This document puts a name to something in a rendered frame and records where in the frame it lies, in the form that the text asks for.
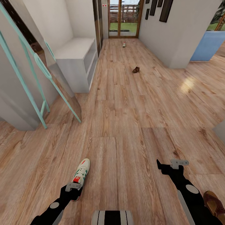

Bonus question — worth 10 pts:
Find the sandal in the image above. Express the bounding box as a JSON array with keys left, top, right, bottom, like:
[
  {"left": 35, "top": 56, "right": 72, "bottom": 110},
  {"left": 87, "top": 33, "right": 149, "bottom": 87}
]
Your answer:
[
  {"left": 132, "top": 67, "right": 140, "bottom": 73},
  {"left": 203, "top": 191, "right": 225, "bottom": 225}
]

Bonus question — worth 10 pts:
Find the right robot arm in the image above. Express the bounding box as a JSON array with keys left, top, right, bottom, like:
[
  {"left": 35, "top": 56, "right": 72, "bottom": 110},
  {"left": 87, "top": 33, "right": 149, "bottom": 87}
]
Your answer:
[{"left": 157, "top": 159, "right": 223, "bottom": 225}]

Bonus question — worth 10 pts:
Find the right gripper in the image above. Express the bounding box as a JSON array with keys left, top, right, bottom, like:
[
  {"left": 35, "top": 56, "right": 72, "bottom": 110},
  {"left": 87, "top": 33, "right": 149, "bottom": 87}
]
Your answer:
[{"left": 157, "top": 159, "right": 184, "bottom": 180}]

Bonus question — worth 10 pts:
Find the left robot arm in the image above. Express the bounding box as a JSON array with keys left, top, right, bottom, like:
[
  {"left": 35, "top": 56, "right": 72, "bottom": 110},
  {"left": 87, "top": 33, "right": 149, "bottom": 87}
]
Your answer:
[{"left": 30, "top": 182, "right": 83, "bottom": 225}]

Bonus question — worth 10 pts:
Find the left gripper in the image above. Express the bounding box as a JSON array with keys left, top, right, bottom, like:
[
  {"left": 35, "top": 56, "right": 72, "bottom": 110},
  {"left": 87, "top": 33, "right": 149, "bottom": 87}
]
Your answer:
[{"left": 60, "top": 187, "right": 83, "bottom": 203}]

